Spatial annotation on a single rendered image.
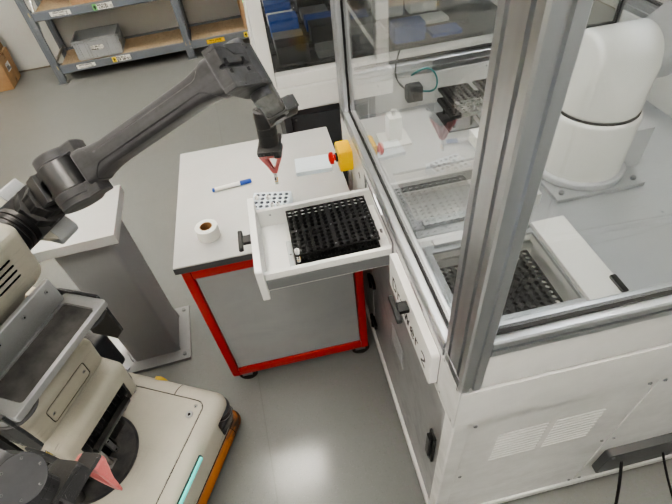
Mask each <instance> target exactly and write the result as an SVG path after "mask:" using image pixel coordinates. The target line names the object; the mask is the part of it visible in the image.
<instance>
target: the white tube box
mask: <svg viewBox="0 0 672 504"><path fill-rule="evenodd" d="M255 195H257V196H258V198H259V200H255V198H254V196H255ZM266 195H270V199H269V200H267V199H266ZM253 199H254V203H255V206H256V210H259V209H264V208H269V207H271V206H270V203H271V202H274V206H276V202H280V205H284V204H289V203H293V197H292V192H291V191H281V192H261V193H254V195H253Z"/></svg>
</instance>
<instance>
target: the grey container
mask: <svg viewBox="0 0 672 504"><path fill-rule="evenodd" d="M75 41H76V42H75ZM70 43H71V45H72V46H73V48H74V50H75V52H76V54H77V57H78V59H79V60H81V61H84V60H89V59H94V58H99V57H105V56H110V55H115V54H120V53H123V52H124V46H125V38H124V36H123V34H122V31H121V29H120V27H119V24H118V23H116V24H111V25H106V26H100V27H95V28H89V29H84V30H78V31H75V32H74V35H73V37H72V40H71V42H70Z"/></svg>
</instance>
